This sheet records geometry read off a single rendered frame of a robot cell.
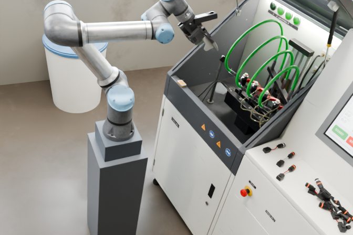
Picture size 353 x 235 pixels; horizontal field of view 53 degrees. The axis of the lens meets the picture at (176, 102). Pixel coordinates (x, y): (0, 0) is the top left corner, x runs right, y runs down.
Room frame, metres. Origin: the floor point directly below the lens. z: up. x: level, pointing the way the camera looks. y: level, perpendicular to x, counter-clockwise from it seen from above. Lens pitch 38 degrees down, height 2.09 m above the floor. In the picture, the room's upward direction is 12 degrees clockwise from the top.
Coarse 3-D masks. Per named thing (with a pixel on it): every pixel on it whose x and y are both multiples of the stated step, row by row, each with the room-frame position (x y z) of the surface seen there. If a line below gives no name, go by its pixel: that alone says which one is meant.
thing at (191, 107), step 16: (176, 80) 1.66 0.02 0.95; (176, 96) 1.61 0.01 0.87; (192, 96) 1.54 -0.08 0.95; (192, 112) 1.49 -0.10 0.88; (208, 112) 1.43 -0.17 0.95; (208, 128) 1.38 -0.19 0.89; (224, 128) 1.33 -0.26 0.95; (208, 144) 1.35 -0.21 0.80; (224, 144) 1.27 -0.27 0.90; (240, 144) 1.24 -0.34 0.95; (224, 160) 1.25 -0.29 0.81
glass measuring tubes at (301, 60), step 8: (296, 40) 1.75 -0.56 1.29; (296, 48) 1.71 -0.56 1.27; (304, 48) 1.68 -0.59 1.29; (288, 56) 1.74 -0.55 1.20; (296, 56) 1.73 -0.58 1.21; (304, 56) 1.67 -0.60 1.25; (312, 56) 1.67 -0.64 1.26; (288, 64) 1.72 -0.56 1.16; (296, 64) 1.69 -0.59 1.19; (304, 64) 1.66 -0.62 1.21; (304, 72) 1.67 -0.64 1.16; (288, 80) 1.69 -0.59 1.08; (288, 88) 1.70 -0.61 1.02; (296, 88) 1.67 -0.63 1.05; (280, 96) 1.70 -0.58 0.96
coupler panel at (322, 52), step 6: (324, 42) 1.65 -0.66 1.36; (324, 48) 1.64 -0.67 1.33; (330, 48) 1.61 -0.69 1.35; (318, 54) 1.65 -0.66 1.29; (324, 54) 1.63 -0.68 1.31; (330, 54) 1.60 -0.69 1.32; (318, 60) 1.64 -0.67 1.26; (318, 66) 1.63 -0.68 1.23; (312, 72) 1.61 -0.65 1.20; (318, 72) 1.61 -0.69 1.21
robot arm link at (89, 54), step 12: (48, 12) 1.20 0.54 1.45; (60, 12) 1.19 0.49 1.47; (72, 12) 1.27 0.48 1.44; (72, 48) 1.24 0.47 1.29; (84, 48) 1.24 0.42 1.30; (96, 48) 1.30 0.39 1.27; (84, 60) 1.25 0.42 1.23; (96, 60) 1.27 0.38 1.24; (96, 72) 1.27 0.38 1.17; (108, 72) 1.29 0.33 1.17; (120, 72) 1.35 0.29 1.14; (108, 84) 1.27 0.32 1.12
